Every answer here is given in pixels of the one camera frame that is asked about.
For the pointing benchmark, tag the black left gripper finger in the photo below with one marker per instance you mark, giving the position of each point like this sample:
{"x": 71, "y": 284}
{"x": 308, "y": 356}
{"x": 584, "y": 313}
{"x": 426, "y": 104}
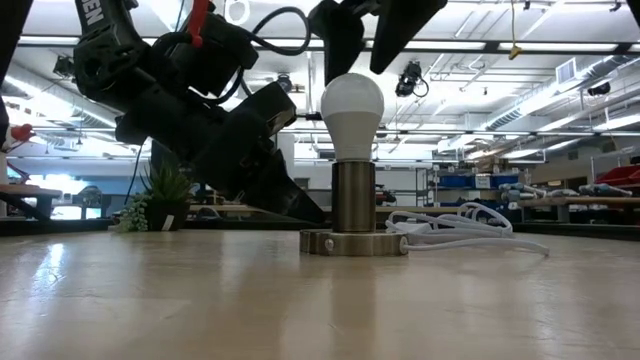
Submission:
{"x": 285, "y": 200}
{"x": 279, "y": 162}

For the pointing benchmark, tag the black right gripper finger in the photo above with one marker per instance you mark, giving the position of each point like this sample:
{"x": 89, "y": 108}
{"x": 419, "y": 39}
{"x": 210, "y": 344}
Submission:
{"x": 342, "y": 35}
{"x": 400, "y": 25}

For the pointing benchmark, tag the brass lamp socket base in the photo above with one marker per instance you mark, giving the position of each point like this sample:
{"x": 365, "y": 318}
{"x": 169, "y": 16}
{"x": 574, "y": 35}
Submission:
{"x": 353, "y": 200}

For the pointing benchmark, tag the white light bulb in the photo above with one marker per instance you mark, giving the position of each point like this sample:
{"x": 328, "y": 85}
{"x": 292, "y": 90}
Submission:
{"x": 352, "y": 115}

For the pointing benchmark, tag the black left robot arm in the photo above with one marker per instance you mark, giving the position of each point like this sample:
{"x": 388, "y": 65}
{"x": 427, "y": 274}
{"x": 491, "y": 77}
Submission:
{"x": 110, "y": 70}

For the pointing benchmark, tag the white column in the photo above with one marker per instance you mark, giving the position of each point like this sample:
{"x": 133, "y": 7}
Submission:
{"x": 286, "y": 150}

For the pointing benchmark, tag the small potted green plant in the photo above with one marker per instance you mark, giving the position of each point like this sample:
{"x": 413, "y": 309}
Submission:
{"x": 165, "y": 190}

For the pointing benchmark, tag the blue storage bin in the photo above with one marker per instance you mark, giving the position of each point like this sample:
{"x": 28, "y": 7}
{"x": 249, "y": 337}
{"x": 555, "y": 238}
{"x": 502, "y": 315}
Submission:
{"x": 505, "y": 181}
{"x": 455, "y": 181}

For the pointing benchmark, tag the white ceiling air vent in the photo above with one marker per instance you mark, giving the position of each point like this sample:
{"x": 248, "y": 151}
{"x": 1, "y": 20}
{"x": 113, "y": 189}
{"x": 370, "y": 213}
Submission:
{"x": 566, "y": 71}

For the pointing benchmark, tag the red plastic object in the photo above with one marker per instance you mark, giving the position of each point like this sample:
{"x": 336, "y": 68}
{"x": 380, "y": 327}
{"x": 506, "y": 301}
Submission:
{"x": 22, "y": 132}

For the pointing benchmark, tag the wooden workbench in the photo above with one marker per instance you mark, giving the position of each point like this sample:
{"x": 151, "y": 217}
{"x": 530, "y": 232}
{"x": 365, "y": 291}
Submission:
{"x": 600, "y": 202}
{"x": 25, "y": 191}

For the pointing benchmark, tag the teal grey handheld device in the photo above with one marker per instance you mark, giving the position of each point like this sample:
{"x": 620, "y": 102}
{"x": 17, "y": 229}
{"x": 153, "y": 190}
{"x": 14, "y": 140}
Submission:
{"x": 522, "y": 191}
{"x": 605, "y": 190}

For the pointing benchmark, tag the red storage bin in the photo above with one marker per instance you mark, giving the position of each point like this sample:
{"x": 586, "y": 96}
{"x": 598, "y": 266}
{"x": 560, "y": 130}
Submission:
{"x": 620, "y": 176}

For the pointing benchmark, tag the black ceiling camera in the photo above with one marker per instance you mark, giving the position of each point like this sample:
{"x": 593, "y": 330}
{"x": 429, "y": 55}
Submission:
{"x": 410, "y": 75}

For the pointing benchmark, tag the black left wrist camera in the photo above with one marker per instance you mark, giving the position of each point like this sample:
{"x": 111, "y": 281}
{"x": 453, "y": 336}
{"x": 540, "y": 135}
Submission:
{"x": 265, "y": 107}

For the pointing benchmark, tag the black aluminium table frame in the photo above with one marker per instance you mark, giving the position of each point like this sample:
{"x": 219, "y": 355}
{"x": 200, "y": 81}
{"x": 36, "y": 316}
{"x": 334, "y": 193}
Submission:
{"x": 50, "y": 227}

